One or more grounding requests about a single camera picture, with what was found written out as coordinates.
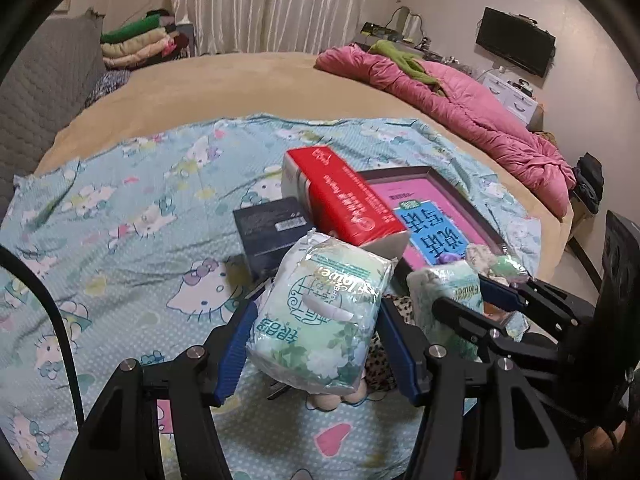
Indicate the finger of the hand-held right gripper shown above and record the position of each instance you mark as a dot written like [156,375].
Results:
[465,317]
[502,292]

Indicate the black flat device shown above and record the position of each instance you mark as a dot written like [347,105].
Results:
[381,30]

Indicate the person's right forearm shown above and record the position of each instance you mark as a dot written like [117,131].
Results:
[605,442]

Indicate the dark blue box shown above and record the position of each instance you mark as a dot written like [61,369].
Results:
[272,232]

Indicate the red tissue pack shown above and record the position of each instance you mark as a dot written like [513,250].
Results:
[345,200]

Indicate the pink quilt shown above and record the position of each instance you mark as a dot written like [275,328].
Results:
[475,120]

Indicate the white drawer cabinet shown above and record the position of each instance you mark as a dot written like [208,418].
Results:
[512,97]

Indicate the cartoon cat printed blanket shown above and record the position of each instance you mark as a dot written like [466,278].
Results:
[125,240]

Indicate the cream plush bear pink dress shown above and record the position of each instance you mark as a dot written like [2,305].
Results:
[330,400]

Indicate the black bag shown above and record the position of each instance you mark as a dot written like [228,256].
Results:
[590,182]

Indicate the white curtain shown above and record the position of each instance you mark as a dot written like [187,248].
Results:
[270,5]

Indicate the stack of folded clothes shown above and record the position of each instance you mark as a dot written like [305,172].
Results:
[140,42]

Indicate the green garment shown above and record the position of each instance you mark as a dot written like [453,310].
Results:
[405,60]

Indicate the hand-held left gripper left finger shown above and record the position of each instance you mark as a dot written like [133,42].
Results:
[235,355]

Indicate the grey quilted headboard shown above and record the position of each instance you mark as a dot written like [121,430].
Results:
[40,90]

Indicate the green floral tissue pack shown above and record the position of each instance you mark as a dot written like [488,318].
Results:
[445,285]
[320,310]

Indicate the beige bed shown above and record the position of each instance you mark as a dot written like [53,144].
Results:
[225,90]

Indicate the leopard print cloth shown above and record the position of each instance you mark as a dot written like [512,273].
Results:
[385,370]

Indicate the dark floral cloth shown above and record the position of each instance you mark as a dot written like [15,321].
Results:
[107,87]

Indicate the pink book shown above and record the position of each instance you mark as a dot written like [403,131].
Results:
[430,220]
[440,180]

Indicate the black wall television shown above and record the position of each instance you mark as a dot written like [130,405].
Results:
[517,42]

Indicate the small mirror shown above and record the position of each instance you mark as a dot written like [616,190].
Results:
[406,19]

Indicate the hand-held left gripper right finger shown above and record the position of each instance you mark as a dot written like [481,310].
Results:
[400,355]

